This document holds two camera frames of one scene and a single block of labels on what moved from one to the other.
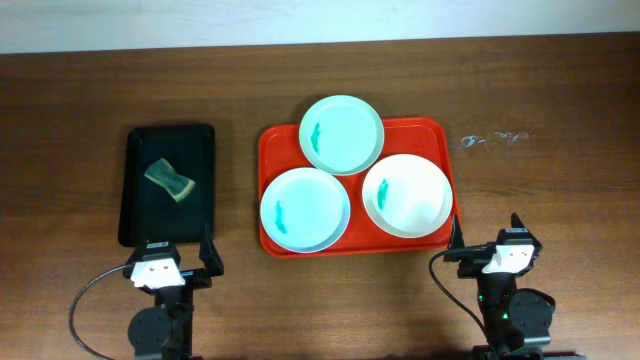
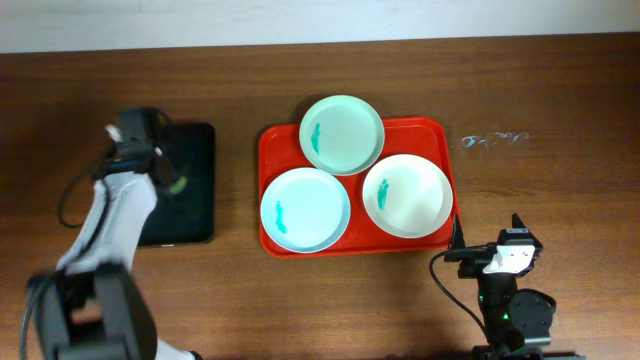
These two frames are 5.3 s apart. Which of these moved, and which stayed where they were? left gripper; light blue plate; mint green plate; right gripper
Moved: left gripper
Stayed: mint green plate; right gripper; light blue plate
